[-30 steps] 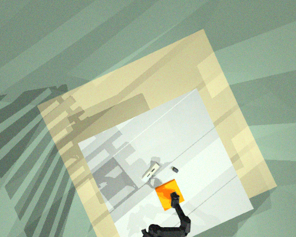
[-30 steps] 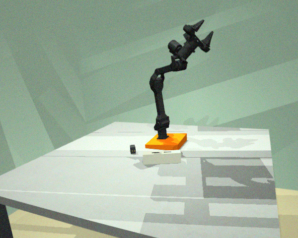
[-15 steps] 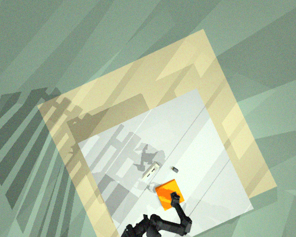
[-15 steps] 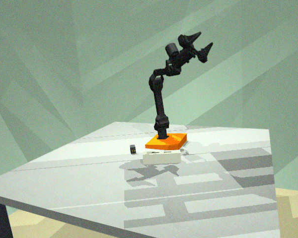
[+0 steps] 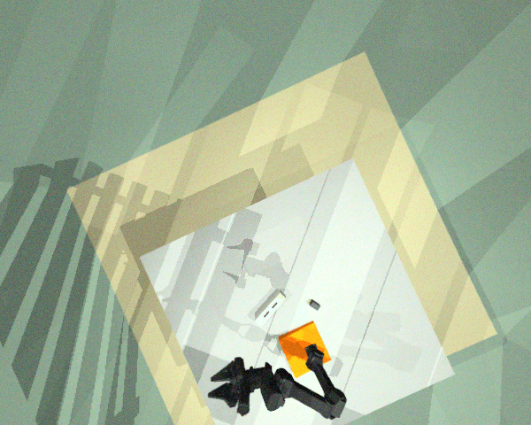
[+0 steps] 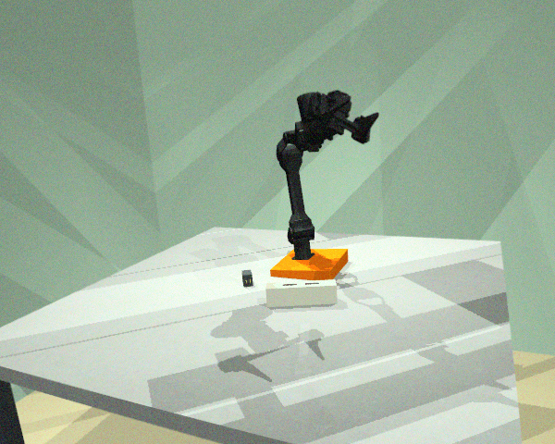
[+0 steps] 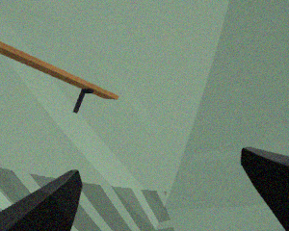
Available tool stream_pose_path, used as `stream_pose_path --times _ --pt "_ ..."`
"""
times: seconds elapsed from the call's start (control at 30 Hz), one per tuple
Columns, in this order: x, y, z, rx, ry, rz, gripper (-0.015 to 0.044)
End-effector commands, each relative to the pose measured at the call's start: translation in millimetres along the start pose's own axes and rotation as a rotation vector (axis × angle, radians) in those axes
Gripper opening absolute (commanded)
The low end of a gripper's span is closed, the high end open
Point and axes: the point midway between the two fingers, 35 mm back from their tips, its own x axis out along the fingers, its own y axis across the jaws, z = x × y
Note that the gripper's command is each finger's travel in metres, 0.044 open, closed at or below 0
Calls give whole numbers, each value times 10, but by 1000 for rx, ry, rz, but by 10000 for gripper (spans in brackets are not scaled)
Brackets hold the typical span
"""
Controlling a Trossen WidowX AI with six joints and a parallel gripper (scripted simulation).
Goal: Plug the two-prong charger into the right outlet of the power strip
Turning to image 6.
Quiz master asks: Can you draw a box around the black two-prong plug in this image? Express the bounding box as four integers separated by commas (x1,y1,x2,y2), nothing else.
241,269,253,287

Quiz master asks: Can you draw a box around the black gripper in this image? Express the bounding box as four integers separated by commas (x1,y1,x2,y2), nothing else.
308,92,379,144

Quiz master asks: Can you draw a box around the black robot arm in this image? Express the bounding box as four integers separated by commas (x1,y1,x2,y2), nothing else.
277,92,324,260

